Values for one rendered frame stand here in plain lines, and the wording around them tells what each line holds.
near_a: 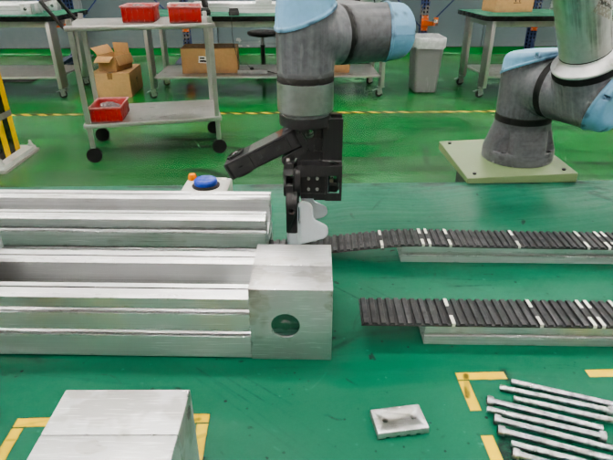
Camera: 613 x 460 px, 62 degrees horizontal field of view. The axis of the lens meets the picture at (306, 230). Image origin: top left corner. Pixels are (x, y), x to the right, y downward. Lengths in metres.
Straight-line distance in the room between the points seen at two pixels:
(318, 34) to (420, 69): 5.01
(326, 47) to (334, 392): 0.40
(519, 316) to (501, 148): 0.60
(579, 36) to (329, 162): 0.50
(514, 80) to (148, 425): 0.96
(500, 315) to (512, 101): 0.61
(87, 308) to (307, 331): 0.25
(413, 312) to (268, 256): 0.18
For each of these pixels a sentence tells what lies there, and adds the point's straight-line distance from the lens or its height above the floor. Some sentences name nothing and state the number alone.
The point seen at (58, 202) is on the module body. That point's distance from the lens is 0.87.
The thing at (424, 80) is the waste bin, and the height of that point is 0.13.
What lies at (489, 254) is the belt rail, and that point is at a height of 0.79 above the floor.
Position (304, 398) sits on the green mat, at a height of 0.78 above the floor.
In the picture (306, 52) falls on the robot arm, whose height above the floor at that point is 1.08.
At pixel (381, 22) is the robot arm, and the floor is 1.11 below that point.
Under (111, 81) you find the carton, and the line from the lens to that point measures 5.69.
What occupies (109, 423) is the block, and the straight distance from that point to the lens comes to 0.43.
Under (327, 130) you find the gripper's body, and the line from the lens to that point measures 0.70.
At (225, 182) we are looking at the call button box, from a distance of 0.91.
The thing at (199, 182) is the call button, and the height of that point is 0.85.
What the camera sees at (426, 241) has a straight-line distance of 0.78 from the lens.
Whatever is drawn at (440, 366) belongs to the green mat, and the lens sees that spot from 0.61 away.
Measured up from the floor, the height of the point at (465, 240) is 0.81.
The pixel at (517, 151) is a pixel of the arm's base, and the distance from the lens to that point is 1.17.
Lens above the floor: 1.18
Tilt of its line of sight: 27 degrees down
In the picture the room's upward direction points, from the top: straight up
